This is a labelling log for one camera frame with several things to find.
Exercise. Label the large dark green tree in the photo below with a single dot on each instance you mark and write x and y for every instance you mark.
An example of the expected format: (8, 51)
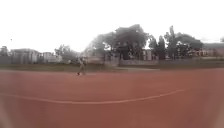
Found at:
(124, 41)

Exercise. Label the person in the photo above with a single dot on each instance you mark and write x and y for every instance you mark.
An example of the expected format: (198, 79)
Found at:
(81, 66)

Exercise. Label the small green tree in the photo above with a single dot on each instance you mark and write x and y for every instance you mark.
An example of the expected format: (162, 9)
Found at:
(66, 53)

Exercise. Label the group of slim dark trees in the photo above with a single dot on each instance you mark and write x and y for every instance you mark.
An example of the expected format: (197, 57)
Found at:
(171, 45)

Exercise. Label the pale low building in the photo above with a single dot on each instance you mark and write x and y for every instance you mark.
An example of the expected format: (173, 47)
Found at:
(25, 56)

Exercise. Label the grey boundary wall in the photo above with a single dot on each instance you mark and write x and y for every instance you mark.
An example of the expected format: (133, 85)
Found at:
(138, 62)

